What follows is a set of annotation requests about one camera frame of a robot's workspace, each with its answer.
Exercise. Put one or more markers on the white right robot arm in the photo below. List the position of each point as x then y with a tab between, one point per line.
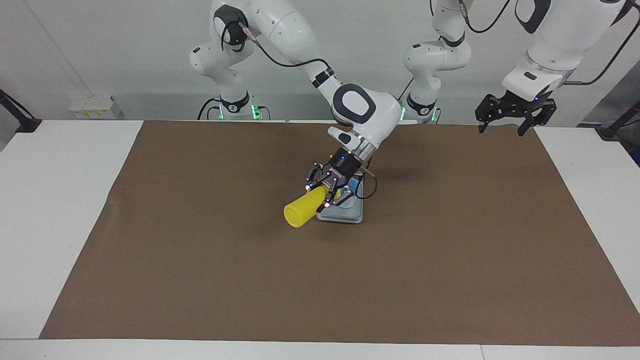
360	107

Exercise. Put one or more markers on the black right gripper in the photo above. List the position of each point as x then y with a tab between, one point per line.
339	172

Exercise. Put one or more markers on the silver digital kitchen scale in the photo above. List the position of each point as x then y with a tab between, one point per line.
347	214

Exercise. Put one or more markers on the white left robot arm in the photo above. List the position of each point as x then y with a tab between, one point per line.
565	30

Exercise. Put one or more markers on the blue object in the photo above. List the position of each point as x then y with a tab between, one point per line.
637	157

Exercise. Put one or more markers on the dark grey panel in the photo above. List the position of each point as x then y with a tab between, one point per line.
625	92

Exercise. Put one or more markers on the brown table mat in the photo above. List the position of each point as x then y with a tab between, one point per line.
320	280

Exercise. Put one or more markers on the white power strip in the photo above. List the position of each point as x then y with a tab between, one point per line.
92	107

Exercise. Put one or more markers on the black clamp mount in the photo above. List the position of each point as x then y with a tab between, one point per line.
27	124
612	131

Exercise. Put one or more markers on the yellow squeeze bottle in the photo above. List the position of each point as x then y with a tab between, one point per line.
302	212

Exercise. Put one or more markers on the light blue plastic cup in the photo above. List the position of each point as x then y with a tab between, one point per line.
354	187

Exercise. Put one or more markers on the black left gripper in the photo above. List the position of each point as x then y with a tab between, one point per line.
520	105

